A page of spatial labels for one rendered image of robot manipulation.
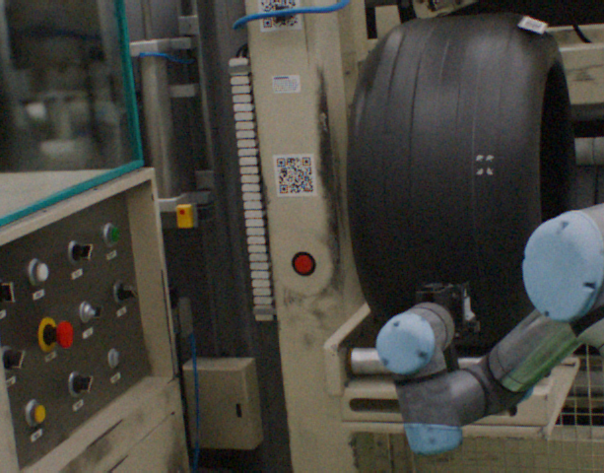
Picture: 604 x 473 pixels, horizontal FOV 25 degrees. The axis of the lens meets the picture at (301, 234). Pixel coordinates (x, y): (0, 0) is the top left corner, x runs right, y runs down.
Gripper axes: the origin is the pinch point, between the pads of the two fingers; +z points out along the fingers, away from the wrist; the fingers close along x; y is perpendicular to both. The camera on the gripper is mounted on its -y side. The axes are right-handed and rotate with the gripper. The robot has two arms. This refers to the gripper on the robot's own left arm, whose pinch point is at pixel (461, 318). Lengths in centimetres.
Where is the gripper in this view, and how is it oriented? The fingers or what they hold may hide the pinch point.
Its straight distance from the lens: 212.7
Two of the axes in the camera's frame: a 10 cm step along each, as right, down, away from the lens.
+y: -0.5, -9.9, -1.0
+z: 3.4, -1.1, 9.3
